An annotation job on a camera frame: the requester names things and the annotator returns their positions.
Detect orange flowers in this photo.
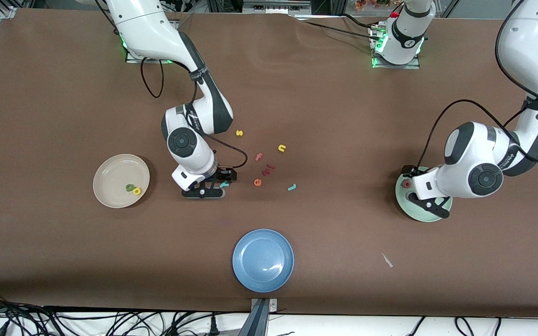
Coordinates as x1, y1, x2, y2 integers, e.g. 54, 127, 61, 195
354, 0, 403, 13

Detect blue plate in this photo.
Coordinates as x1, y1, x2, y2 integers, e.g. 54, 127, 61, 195
232, 228, 295, 294

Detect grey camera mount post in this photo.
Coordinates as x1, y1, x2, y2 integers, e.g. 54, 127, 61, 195
238, 298, 279, 336

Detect light green plate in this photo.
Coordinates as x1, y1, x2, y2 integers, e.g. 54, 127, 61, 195
395, 167, 454, 223

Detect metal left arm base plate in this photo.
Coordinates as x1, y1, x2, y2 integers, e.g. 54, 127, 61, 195
372, 26, 421, 70

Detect silver aluminium frame bar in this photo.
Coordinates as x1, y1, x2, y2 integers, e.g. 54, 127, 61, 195
242, 0, 312, 15

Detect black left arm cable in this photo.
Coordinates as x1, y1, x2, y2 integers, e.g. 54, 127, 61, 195
423, 0, 538, 171

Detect black cable on table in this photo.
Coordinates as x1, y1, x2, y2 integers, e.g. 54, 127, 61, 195
297, 20, 378, 40
341, 13, 377, 29

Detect brown table cover sheet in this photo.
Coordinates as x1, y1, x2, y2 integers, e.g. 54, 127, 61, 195
0, 8, 538, 319

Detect beige plate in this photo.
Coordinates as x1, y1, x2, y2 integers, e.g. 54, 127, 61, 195
92, 154, 151, 209

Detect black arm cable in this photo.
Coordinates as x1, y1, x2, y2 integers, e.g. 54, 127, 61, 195
423, 0, 538, 171
94, 0, 248, 169

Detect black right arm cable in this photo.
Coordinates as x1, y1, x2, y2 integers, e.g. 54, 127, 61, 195
94, 0, 248, 169

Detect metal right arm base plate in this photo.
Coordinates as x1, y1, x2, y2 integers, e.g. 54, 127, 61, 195
125, 47, 174, 64

